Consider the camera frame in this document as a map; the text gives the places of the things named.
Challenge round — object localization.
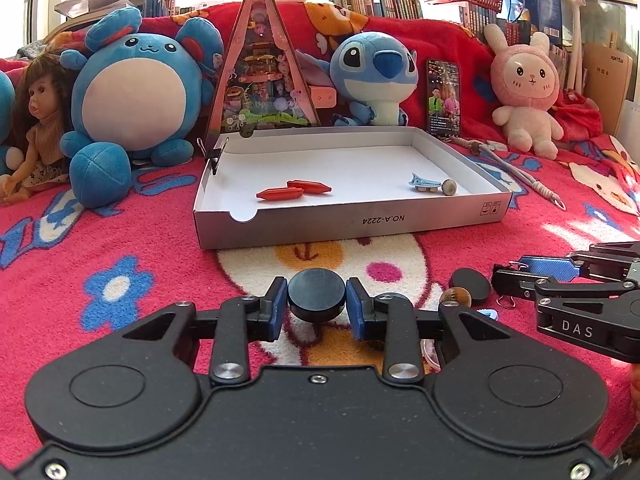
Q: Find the black smartphone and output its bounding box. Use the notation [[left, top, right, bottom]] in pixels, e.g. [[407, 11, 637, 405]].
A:
[[425, 58, 462, 139]]

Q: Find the crumpled red cloth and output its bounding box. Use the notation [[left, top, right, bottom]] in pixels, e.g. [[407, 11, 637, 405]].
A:
[[552, 89, 603, 141]]

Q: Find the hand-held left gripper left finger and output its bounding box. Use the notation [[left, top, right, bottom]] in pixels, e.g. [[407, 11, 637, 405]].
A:
[[120, 276, 290, 387]]

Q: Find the pink bunny plush toy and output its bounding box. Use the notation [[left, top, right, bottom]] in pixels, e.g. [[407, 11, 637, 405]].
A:
[[482, 23, 565, 161]]

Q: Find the round blue plush toy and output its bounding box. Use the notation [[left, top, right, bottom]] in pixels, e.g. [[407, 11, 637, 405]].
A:
[[60, 7, 224, 209]]

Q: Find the blue cat plush toy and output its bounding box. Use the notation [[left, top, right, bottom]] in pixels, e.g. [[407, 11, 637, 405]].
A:
[[0, 70, 23, 176]]

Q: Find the small black binder clip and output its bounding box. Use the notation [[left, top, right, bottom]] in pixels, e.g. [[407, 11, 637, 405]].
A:
[[197, 136, 231, 176]]

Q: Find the white pipe rack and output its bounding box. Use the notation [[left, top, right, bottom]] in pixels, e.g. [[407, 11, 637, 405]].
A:
[[555, 0, 592, 106]]

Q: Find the row of books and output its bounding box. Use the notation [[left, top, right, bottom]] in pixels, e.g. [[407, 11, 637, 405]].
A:
[[325, 0, 576, 76]]

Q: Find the black oval disc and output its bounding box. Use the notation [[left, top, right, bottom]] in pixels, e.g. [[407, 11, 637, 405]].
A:
[[450, 268, 492, 303]]

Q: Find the blue paper bag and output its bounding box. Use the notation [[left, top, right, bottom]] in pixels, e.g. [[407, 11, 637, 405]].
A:
[[495, 0, 561, 46]]

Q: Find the brown cardboard sheet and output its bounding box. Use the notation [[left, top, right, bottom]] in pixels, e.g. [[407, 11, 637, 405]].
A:
[[582, 42, 633, 136]]

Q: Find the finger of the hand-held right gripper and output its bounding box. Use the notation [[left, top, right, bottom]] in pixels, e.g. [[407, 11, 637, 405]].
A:
[[492, 263, 640, 307], [510, 241, 640, 282]]

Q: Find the brown-haired doll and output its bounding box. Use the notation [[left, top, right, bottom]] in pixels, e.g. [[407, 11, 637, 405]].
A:
[[0, 52, 76, 206]]

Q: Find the blue alien plush toy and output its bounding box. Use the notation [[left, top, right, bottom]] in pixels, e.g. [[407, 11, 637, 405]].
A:
[[295, 31, 420, 127]]

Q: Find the round black disc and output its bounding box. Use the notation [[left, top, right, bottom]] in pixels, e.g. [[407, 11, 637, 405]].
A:
[[287, 268, 347, 323]]

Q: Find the red plastic spindle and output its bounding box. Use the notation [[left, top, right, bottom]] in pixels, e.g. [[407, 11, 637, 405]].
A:
[[256, 187, 304, 202], [286, 179, 332, 195]]

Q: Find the pink printed blanket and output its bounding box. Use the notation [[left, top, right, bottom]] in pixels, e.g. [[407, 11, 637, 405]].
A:
[[0, 125, 640, 461]]

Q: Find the white lanyard strap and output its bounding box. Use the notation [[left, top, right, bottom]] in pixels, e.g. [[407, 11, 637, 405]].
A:
[[452, 137, 567, 211]]

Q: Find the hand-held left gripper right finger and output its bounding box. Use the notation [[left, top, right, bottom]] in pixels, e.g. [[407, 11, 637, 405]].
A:
[[345, 276, 516, 387]]

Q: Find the stack of papers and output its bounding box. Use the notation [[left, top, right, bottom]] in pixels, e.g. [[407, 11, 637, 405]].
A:
[[52, 0, 176, 21]]

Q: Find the white cardboard box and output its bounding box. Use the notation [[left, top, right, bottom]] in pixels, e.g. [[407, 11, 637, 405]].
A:
[[192, 125, 513, 251]]

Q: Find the triangular pink house model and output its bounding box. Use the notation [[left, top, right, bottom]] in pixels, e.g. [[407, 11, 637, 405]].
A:
[[202, 0, 323, 143]]

